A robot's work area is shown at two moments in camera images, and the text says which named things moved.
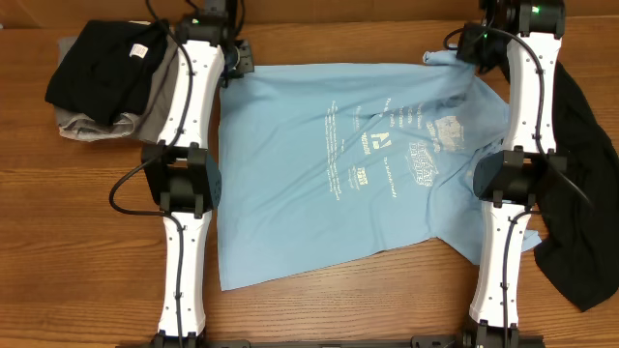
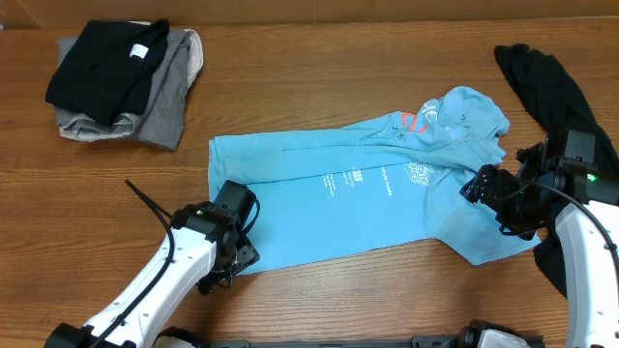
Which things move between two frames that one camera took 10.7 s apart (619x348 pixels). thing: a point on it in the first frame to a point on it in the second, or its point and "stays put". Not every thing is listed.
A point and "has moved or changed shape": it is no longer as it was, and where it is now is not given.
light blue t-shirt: x=334 y=166 has moved or changed shape
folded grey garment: x=145 y=125 stays put
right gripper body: x=485 y=49 to x=521 y=212
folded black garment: x=103 y=73 stays put
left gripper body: x=238 y=61 to x=243 y=253
